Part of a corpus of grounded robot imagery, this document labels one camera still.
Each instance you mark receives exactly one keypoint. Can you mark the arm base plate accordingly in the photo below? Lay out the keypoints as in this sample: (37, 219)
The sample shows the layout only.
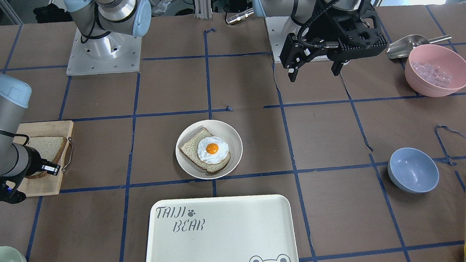
(277, 29)
(115, 53)

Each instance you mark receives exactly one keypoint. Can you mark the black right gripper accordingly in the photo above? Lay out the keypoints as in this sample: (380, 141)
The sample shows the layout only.
(37, 163)

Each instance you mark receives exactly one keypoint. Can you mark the blue bowl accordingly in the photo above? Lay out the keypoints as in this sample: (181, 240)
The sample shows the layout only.
(413, 171)

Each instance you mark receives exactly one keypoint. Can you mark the pink bowl with ice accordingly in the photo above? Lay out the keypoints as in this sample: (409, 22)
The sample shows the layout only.
(435, 71)

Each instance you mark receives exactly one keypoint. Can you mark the bread slice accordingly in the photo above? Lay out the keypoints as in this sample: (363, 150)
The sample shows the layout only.
(47, 152)
(189, 149)

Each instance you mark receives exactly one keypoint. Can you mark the metal scoop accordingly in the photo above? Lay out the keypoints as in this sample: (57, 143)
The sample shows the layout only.
(403, 47)

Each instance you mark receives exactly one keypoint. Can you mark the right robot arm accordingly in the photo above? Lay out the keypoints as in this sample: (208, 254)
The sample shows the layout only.
(97, 20)

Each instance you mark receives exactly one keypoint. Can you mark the fried egg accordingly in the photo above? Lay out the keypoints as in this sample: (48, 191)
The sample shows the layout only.
(212, 150)

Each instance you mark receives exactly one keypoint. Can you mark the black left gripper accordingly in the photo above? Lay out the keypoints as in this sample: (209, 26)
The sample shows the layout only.
(327, 28)

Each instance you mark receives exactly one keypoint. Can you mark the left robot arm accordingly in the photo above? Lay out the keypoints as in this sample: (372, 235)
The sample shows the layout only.
(302, 12)

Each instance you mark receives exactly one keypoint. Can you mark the wooden cutting board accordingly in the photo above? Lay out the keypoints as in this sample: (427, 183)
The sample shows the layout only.
(47, 185)

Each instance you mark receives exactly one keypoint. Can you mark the cream round plate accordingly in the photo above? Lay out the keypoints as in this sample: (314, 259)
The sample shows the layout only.
(216, 128)

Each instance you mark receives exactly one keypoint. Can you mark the cream bear serving tray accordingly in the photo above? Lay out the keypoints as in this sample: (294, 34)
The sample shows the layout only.
(222, 229)

